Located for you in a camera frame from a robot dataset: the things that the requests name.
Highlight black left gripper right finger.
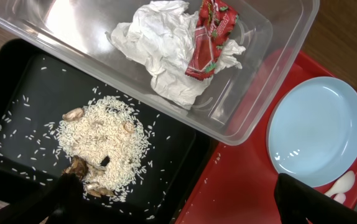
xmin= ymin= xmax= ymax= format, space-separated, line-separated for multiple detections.
xmin=274 ymin=174 xmax=357 ymax=224

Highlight white plastic fork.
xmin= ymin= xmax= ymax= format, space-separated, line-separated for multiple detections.
xmin=333 ymin=193 xmax=346 ymax=204

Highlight rice and food scraps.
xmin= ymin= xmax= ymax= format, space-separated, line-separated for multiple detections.
xmin=57 ymin=96 xmax=151 ymax=202

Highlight red snack wrapper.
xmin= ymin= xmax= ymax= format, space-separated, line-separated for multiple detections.
xmin=185 ymin=0 xmax=238 ymax=81

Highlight clear plastic bin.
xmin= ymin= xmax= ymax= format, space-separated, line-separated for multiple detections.
xmin=0 ymin=0 xmax=320 ymax=146

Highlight white napkin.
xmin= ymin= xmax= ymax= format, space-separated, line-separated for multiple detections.
xmin=106 ymin=0 xmax=247 ymax=110

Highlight red serving tray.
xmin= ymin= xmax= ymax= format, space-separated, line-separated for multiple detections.
xmin=174 ymin=50 xmax=357 ymax=224

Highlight light blue plate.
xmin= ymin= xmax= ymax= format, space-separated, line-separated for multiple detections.
xmin=266 ymin=77 xmax=357 ymax=187

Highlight white plastic spoon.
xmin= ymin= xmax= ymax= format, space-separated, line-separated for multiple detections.
xmin=325 ymin=170 xmax=355 ymax=197

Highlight black plastic tray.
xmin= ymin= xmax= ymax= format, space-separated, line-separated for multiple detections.
xmin=0 ymin=39 xmax=211 ymax=223

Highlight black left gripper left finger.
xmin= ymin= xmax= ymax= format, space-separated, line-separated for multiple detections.
xmin=0 ymin=174 xmax=83 ymax=224

